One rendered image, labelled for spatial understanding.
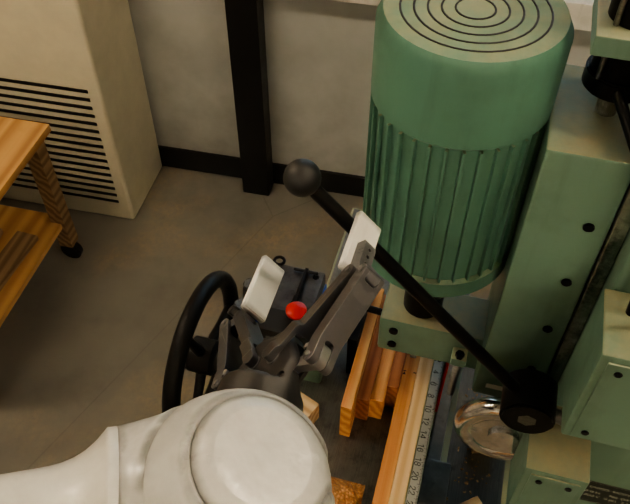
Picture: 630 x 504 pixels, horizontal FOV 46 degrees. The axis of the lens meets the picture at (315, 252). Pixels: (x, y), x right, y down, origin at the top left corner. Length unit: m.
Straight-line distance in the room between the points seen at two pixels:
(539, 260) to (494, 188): 0.10
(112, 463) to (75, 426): 1.80
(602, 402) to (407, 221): 0.26
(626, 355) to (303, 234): 1.89
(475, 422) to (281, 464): 0.59
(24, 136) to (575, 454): 1.72
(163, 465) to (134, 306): 2.03
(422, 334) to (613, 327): 0.32
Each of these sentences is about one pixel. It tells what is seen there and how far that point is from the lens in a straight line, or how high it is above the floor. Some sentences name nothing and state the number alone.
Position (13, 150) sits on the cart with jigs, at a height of 0.53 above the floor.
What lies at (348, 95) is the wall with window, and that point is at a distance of 2.39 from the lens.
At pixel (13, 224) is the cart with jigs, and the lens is 2.49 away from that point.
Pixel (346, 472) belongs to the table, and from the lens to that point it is 1.06.
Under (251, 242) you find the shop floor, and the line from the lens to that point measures 2.51.
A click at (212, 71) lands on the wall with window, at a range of 2.48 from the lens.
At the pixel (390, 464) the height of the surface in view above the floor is 0.94.
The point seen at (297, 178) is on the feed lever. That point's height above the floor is 1.41.
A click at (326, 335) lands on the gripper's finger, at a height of 1.35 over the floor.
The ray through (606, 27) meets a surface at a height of 1.52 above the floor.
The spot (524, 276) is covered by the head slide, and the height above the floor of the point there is 1.25.
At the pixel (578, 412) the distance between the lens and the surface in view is 0.80.
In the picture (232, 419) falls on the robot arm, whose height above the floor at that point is 1.53.
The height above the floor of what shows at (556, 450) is 1.08.
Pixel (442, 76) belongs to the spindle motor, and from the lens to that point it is 0.64.
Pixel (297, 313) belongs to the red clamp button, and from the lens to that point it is 1.04.
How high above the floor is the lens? 1.86
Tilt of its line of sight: 49 degrees down
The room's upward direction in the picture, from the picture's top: straight up
